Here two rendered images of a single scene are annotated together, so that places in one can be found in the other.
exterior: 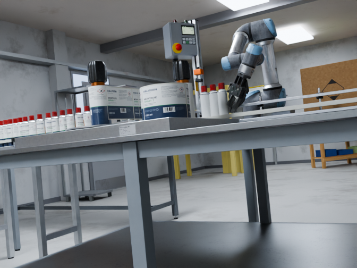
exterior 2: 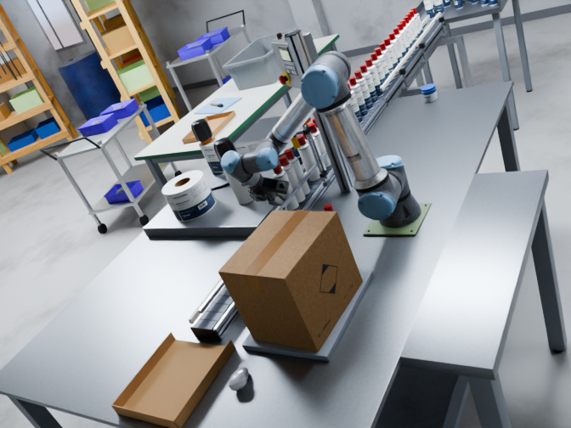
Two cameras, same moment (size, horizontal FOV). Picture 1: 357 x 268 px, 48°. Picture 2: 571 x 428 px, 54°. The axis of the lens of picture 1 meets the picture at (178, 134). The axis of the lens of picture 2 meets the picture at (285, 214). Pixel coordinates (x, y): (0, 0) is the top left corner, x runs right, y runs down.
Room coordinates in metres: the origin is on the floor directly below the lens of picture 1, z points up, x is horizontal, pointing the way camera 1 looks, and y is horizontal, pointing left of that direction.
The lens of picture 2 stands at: (2.43, -2.22, 1.92)
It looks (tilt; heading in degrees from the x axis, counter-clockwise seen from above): 28 degrees down; 100
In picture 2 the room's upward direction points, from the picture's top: 23 degrees counter-clockwise
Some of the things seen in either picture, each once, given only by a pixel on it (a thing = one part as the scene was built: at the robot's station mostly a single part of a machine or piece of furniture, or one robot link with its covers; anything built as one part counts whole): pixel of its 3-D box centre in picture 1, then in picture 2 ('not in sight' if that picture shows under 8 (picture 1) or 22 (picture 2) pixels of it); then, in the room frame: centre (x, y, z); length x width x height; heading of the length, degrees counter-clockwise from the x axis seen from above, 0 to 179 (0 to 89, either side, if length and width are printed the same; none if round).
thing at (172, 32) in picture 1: (180, 41); (297, 60); (2.32, -0.06, 1.38); 0.17 x 0.10 x 0.19; 116
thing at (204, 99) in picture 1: (205, 105); (296, 172); (2.17, -0.16, 0.98); 0.05 x 0.05 x 0.20
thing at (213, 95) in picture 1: (214, 103); (291, 179); (2.14, -0.21, 0.98); 0.05 x 0.05 x 0.20
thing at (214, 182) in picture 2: (102, 127); (222, 172); (1.76, 0.33, 0.89); 0.31 x 0.31 x 0.01
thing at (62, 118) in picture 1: (63, 125); (382, 66); (2.69, 0.76, 0.98); 0.05 x 0.05 x 0.20
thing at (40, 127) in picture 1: (40, 128); (396, 50); (2.80, 0.95, 0.98); 0.05 x 0.05 x 0.20
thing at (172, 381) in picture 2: not in sight; (174, 376); (1.70, -0.98, 0.85); 0.30 x 0.26 x 0.04; 61
